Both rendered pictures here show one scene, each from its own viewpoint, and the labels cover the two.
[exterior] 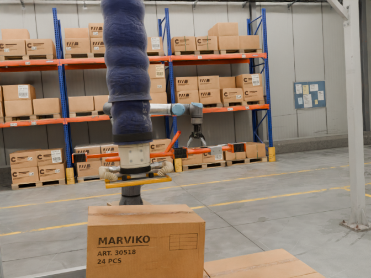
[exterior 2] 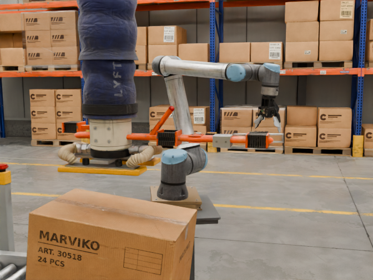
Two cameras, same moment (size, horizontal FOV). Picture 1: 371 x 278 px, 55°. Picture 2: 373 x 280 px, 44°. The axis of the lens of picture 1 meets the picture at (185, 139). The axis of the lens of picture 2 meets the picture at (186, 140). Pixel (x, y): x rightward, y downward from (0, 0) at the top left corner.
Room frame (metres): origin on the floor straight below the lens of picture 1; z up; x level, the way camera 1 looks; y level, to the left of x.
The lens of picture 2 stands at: (0.42, -0.87, 1.55)
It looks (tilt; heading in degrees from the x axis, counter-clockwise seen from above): 8 degrees down; 28
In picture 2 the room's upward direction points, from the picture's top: straight up
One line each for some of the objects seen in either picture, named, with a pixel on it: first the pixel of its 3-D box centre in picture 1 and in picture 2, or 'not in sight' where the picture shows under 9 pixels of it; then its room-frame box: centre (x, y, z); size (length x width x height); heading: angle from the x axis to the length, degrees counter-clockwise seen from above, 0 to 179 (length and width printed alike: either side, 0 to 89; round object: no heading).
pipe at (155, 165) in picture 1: (135, 169); (111, 151); (1.95, 0.29, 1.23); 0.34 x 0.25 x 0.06; 104
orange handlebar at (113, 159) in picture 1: (165, 151); (165, 133); (2.11, 0.12, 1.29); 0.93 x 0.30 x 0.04; 104
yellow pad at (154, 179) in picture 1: (138, 178); (102, 165); (1.86, 0.26, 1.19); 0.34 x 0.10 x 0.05; 104
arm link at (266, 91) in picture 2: (197, 121); (270, 91); (2.85, -0.10, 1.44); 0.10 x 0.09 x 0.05; 81
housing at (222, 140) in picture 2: (215, 150); (222, 140); (2.06, -0.17, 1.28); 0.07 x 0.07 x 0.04; 14
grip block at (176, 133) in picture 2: (178, 153); (169, 137); (2.01, 0.04, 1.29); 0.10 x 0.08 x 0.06; 14
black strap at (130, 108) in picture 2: (132, 136); (110, 108); (1.95, 0.29, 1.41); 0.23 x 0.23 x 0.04
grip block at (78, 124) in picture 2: (79, 157); (74, 126); (2.13, 0.64, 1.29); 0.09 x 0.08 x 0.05; 14
